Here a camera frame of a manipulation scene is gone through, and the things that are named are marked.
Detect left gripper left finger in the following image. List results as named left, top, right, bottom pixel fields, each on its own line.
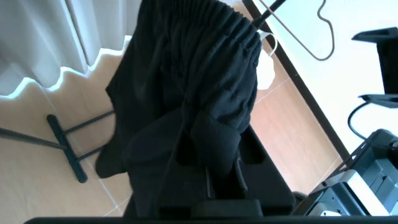
left=157, top=169, right=216, bottom=218

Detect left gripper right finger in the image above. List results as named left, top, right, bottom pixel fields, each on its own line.
left=236, top=124, right=295, bottom=217

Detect black shorts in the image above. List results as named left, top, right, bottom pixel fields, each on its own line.
left=95, top=0, right=262, bottom=218

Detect black clothes rack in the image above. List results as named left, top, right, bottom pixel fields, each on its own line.
left=0, top=0, right=289, bottom=184

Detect pink clothes hanger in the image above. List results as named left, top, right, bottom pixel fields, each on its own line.
left=257, top=0, right=336, bottom=62

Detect beige curtain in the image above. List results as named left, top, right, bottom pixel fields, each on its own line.
left=0, top=0, right=144, bottom=97

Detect black cable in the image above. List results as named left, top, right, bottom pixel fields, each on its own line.
left=347, top=101, right=374, bottom=141

